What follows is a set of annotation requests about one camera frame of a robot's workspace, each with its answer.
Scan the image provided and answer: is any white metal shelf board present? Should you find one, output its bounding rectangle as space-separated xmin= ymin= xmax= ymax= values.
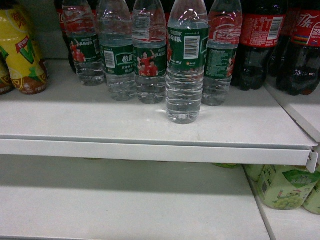
xmin=0 ymin=60 xmax=319 ymax=171

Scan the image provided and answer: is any water bottle red players label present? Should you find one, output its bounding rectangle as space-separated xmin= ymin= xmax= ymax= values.
xmin=132 ymin=0 xmax=167 ymax=104

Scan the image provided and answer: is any front clear water bottle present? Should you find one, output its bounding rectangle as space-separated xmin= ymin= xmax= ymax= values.
xmin=166 ymin=0 xmax=209 ymax=125

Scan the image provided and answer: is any water bottle barcode label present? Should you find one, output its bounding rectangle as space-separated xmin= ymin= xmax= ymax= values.
xmin=96 ymin=0 xmax=136 ymax=101

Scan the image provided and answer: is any water bottle right rear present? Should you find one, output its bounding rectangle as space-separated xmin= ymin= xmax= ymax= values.
xmin=202 ymin=0 xmax=243 ymax=106

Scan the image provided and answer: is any water bottle far left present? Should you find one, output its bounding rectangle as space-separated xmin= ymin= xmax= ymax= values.
xmin=62 ymin=0 xmax=105 ymax=86

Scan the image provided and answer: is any lower white shelf board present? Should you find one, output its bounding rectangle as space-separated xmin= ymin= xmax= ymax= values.
xmin=0 ymin=154 xmax=320 ymax=240

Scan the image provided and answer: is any cola bottle red label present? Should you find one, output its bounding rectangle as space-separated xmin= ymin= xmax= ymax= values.
xmin=231 ymin=0 xmax=288 ymax=91

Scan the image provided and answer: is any yellow lemon tea bottle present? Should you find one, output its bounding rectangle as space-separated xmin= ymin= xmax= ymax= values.
xmin=0 ymin=0 xmax=48 ymax=95

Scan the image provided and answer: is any green grape drink bottle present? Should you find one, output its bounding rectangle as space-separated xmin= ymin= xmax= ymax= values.
xmin=257 ymin=164 xmax=320 ymax=210

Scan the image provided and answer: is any cola bottle far right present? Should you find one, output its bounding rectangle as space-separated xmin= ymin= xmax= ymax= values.
xmin=276 ymin=0 xmax=320 ymax=96

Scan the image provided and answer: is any lemon tea bottle left edge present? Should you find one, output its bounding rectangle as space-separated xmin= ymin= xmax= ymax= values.
xmin=0 ymin=56 xmax=15 ymax=95

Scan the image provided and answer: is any green drink bottle right edge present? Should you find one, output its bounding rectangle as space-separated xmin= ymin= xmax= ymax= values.
xmin=303 ymin=184 xmax=320 ymax=215

